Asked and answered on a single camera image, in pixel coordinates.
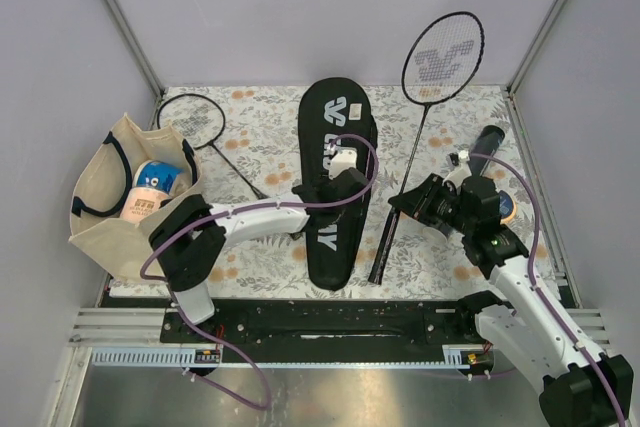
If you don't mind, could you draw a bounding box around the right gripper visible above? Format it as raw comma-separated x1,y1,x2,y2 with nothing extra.
388,173,474,235

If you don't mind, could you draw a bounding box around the black racket cover bag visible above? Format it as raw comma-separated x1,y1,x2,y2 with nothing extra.
297,77,378,291

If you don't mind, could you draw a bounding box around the black shuttlecock tube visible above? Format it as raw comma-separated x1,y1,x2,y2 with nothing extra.
466,125,505,176

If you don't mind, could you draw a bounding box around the badminton racket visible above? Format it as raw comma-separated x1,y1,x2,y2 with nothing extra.
367,10,486,284
155,93,267,200

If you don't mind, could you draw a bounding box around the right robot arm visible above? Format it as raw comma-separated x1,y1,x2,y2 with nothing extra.
389,174,634,426

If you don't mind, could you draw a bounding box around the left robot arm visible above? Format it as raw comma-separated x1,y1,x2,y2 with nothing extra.
143,167,372,342

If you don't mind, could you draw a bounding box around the masking tape roll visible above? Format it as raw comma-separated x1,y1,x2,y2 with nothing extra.
499,190,517,224

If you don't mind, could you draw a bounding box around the floral table mat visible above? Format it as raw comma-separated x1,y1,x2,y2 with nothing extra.
108,84,566,303

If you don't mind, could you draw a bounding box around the blue white can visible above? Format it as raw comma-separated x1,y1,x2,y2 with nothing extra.
133,161,182,194

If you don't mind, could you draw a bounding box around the pink labelled jar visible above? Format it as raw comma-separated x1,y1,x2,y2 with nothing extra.
120,187,166,224

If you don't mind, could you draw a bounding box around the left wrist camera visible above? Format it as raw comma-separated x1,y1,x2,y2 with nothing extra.
328,148,358,179

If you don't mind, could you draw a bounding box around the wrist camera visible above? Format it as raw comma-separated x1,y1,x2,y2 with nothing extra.
445,150,472,191
328,148,358,179

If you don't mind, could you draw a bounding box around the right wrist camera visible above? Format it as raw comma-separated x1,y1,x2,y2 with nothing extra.
445,150,472,191

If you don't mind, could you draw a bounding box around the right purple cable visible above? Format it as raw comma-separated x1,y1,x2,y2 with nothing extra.
464,154,629,423

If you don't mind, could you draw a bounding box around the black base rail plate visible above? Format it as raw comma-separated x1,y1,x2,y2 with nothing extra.
160,299,488,365

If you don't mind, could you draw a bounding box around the left aluminium frame post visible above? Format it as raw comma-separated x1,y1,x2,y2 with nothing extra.
102,0,164,100

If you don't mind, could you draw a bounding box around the aluminium frame post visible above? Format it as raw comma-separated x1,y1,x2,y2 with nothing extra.
102,0,164,100
505,0,569,97

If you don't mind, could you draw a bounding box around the right aluminium frame post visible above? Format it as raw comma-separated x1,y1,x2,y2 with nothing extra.
505,0,569,97

